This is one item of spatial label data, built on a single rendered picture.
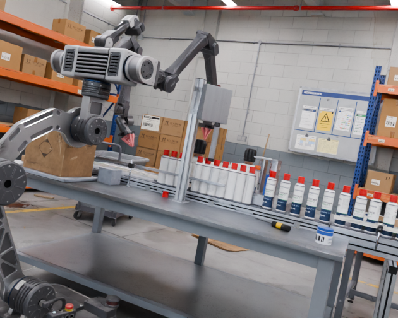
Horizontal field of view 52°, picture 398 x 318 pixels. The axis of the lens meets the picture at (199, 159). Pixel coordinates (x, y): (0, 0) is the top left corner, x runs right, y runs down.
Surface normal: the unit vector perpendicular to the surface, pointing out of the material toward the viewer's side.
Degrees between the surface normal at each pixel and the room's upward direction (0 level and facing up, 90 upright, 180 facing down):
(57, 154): 90
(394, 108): 89
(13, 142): 90
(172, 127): 90
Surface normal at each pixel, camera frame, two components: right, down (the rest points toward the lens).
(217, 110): 0.52, 0.14
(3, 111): 0.85, 0.18
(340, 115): -0.52, -0.07
